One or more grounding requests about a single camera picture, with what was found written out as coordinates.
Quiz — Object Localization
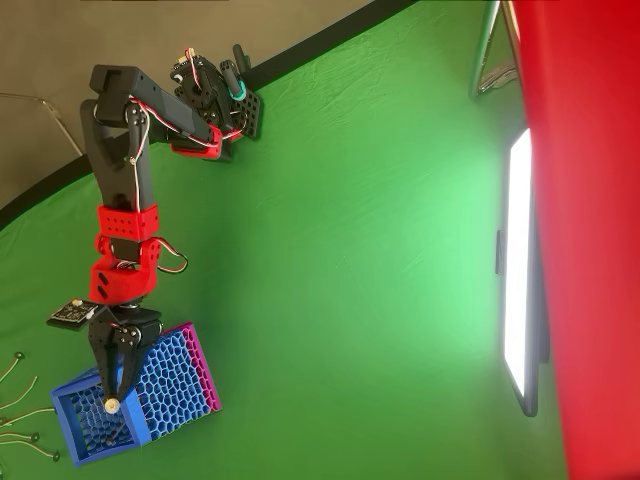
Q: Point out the blue and magenta lattice basket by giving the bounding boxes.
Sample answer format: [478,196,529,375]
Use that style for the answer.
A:
[49,321,222,467]

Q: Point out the green cloth with black edge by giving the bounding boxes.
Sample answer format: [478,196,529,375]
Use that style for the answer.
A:
[0,0,571,480]

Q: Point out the bright LED light panel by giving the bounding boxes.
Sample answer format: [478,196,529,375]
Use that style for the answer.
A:
[494,127,551,419]

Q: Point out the red fabric panel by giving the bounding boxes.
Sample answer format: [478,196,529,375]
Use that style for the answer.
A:
[509,0,640,480]

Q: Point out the small wrist camera board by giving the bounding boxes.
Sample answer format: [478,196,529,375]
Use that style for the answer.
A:
[46,298,109,332]

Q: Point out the thin metal wire frame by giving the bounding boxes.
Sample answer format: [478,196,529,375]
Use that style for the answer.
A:
[0,92,84,158]

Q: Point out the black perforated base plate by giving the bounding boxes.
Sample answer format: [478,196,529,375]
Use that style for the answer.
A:
[227,88,264,142]

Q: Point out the black clamp with teal ring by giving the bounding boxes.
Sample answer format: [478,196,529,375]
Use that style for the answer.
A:
[218,43,252,104]

